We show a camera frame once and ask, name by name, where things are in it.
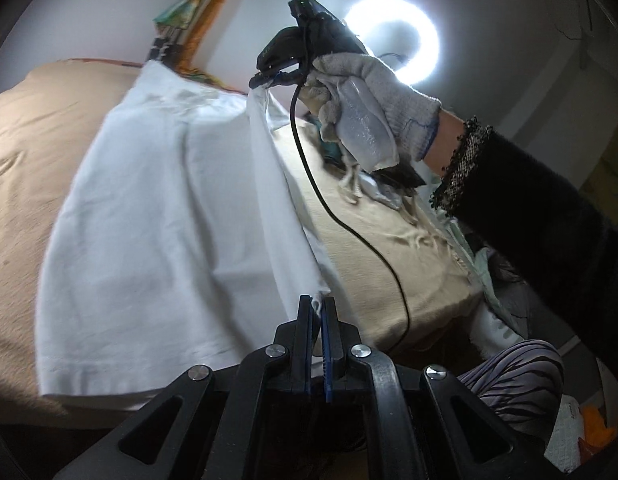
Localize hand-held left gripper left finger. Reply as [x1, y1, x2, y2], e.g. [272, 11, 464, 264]
[54, 295, 315, 480]

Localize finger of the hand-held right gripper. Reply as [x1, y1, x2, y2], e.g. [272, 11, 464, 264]
[249, 62, 310, 89]
[256, 27, 307, 72]

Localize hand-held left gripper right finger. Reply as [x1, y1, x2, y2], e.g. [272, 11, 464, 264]
[322, 297, 556, 480]

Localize white t-shirt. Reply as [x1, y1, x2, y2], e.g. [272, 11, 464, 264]
[35, 61, 362, 403]

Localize person's right forearm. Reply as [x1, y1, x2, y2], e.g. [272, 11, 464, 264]
[421, 109, 618, 361]

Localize person's right hand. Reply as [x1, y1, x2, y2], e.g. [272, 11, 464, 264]
[304, 52, 442, 174]

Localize teal cloth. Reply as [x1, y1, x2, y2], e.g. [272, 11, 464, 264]
[309, 115, 342, 163]

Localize colourful patterned cloth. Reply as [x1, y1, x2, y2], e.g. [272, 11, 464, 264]
[154, 0, 247, 73]

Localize grey white crumpled garment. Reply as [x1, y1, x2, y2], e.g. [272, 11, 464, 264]
[334, 155, 432, 226]

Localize white pale green cloth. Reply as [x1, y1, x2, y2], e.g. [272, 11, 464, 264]
[439, 205, 529, 356]

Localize striped purple pants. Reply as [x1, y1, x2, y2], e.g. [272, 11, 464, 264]
[458, 339, 566, 437]

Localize white plastic bag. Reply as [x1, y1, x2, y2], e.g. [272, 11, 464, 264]
[543, 394, 592, 475]

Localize beige blanket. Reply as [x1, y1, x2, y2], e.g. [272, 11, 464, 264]
[0, 60, 485, 431]

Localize orange object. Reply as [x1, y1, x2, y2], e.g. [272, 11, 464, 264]
[578, 404, 618, 457]

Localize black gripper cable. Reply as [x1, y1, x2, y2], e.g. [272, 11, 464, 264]
[288, 77, 413, 352]

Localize white ring light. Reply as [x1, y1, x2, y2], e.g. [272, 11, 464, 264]
[344, 0, 441, 84]

